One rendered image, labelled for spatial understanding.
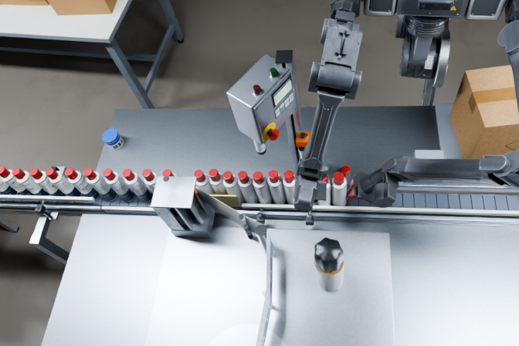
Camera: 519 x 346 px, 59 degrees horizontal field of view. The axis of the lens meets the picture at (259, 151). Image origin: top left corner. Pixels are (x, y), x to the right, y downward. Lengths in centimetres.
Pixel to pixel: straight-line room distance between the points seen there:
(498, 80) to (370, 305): 86
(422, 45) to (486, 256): 74
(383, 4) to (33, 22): 209
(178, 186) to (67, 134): 200
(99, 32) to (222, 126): 103
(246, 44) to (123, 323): 227
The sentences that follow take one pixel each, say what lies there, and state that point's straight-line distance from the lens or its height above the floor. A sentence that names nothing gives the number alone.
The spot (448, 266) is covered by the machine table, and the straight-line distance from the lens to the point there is 171.
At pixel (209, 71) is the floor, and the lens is 334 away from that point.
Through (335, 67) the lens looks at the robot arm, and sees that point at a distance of 102.
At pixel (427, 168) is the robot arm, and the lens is 138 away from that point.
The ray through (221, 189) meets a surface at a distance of 164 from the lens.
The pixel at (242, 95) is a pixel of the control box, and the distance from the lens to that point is 123.
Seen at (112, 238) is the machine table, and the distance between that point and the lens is 190.
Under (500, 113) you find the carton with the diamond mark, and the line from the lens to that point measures 168.
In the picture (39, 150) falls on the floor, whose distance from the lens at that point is 348.
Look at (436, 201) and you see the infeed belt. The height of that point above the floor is 87.
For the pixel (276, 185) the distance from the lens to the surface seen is 156.
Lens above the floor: 243
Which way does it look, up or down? 58 degrees down
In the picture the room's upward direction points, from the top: 16 degrees counter-clockwise
